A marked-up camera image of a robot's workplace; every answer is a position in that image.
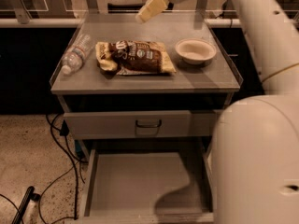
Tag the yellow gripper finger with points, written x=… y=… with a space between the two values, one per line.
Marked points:
x=151 y=9

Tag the brown chip bag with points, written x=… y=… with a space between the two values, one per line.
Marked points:
x=128 y=58

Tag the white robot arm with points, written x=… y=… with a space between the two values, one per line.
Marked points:
x=255 y=143

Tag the grey drawer cabinet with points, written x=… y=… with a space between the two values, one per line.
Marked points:
x=207 y=87

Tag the closed upper grey drawer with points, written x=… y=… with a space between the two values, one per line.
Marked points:
x=140 y=124

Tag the open middle grey drawer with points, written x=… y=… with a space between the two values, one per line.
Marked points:
x=149 y=187

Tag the black chair back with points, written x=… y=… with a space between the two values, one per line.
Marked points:
x=128 y=8

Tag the white paper bowl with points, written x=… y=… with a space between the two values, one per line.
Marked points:
x=195 y=51

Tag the clear plastic water bottle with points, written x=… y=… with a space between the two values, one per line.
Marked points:
x=76 y=55

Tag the black bar on floor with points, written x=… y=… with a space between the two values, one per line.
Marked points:
x=29 y=196

